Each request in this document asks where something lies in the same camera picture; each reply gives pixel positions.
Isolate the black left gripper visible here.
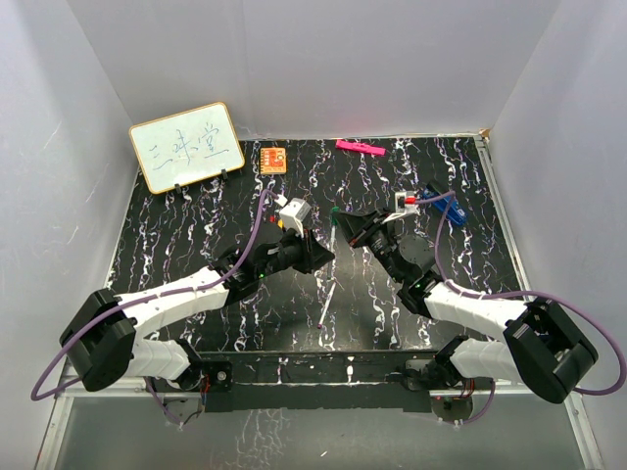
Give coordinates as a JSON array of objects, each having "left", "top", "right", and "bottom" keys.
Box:
[{"left": 257, "top": 223, "right": 333, "bottom": 279}]

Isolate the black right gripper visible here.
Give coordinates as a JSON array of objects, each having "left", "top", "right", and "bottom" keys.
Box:
[{"left": 334, "top": 209, "right": 404, "bottom": 285}]

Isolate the white green marker pen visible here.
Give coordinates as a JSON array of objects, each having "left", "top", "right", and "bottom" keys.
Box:
[{"left": 329, "top": 215, "right": 337, "bottom": 253}]

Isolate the white magenta marker pen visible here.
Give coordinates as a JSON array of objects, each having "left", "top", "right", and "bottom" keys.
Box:
[{"left": 317, "top": 281, "right": 337, "bottom": 330}]

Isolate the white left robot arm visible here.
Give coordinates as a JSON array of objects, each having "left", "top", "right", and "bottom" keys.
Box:
[{"left": 60, "top": 229, "right": 335, "bottom": 392}]

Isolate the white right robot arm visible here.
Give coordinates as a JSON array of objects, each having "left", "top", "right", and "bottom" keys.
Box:
[{"left": 333, "top": 211, "right": 599, "bottom": 403}]

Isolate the blue stapler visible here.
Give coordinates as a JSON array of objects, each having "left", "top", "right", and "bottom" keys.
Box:
[{"left": 422, "top": 181, "right": 466, "bottom": 226}]

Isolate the yellow framed whiteboard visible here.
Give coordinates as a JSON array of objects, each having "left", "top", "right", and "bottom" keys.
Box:
[{"left": 128, "top": 102, "right": 245, "bottom": 195}]

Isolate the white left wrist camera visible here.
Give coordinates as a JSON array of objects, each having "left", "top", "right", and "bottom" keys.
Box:
[{"left": 279, "top": 198, "right": 312, "bottom": 238}]

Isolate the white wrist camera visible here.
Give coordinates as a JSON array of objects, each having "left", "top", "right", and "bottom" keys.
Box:
[
  {"left": 279, "top": 198, "right": 312, "bottom": 238},
  {"left": 385, "top": 191, "right": 419, "bottom": 222}
]

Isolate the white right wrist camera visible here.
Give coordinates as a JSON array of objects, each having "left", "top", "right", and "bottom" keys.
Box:
[{"left": 385, "top": 191, "right": 419, "bottom": 222}]

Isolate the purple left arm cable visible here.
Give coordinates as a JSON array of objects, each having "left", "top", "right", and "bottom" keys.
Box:
[{"left": 30, "top": 189, "right": 290, "bottom": 426}]

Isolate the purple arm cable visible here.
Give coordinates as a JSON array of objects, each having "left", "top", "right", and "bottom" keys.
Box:
[
  {"left": 30, "top": 189, "right": 290, "bottom": 426},
  {"left": 415, "top": 191, "right": 627, "bottom": 425}
]

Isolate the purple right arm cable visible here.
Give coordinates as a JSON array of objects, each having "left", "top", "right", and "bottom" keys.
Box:
[{"left": 415, "top": 191, "right": 627, "bottom": 425}]

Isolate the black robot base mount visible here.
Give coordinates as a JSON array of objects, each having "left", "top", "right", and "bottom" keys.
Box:
[{"left": 151, "top": 350, "right": 490, "bottom": 419}]

